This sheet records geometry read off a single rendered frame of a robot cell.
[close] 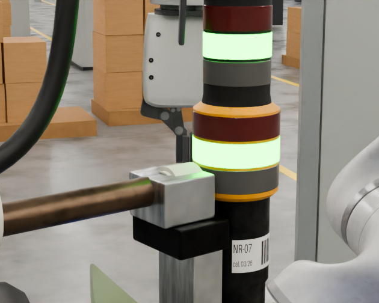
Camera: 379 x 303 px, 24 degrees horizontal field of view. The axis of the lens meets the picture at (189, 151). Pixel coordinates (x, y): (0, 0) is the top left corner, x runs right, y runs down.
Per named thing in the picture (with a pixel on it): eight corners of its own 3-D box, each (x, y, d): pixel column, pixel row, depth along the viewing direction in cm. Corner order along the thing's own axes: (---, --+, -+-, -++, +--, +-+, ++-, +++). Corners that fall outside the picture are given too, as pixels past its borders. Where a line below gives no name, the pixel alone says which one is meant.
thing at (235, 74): (233, 90, 41) (233, 64, 40) (189, 82, 43) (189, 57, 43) (285, 83, 43) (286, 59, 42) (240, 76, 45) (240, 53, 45)
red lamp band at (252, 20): (233, 33, 40) (233, 7, 40) (189, 29, 43) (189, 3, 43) (286, 30, 42) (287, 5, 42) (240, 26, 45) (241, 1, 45)
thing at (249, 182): (230, 201, 41) (230, 175, 41) (175, 182, 45) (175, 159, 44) (297, 186, 44) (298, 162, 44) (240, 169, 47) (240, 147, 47)
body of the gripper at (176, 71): (234, -2, 96) (233, 99, 99) (141, -2, 96) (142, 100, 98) (241, 2, 89) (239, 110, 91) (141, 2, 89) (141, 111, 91)
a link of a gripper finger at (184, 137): (187, 106, 97) (187, 165, 98) (159, 106, 96) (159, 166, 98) (189, 112, 93) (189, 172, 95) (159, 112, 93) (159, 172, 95)
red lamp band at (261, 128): (231, 146, 41) (231, 121, 40) (175, 131, 44) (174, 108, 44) (298, 135, 43) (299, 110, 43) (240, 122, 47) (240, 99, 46)
